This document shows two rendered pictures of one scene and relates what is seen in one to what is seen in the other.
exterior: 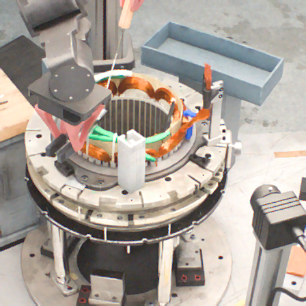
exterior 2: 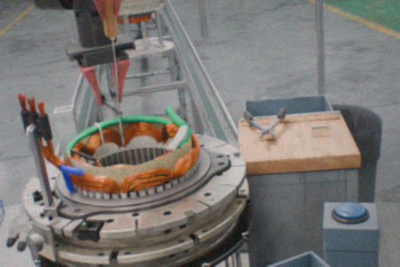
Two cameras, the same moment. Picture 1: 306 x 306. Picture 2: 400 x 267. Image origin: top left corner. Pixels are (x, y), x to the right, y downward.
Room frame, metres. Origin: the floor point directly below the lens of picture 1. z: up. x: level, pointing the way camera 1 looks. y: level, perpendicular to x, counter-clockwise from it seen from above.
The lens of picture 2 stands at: (1.62, -0.45, 1.43)
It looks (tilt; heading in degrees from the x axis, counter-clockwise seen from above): 21 degrees down; 131
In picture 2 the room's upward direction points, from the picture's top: 7 degrees counter-clockwise
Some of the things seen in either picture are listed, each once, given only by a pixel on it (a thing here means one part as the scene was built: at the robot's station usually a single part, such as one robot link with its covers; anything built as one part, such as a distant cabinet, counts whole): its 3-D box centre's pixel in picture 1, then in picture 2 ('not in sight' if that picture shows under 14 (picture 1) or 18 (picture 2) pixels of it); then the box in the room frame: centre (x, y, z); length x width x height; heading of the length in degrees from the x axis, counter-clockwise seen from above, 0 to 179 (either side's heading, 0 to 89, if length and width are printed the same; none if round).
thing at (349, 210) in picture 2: not in sight; (350, 210); (1.33, 0.18, 1.04); 0.04 x 0.04 x 0.01
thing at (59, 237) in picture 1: (59, 243); not in sight; (0.99, 0.16, 0.91); 0.02 x 0.02 x 0.21
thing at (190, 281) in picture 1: (189, 267); not in sight; (1.04, -0.07, 0.81); 0.08 x 0.05 x 0.01; 4
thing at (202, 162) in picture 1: (198, 159); (44, 193); (1.00, -0.06, 1.10); 0.03 x 0.02 x 0.01; 60
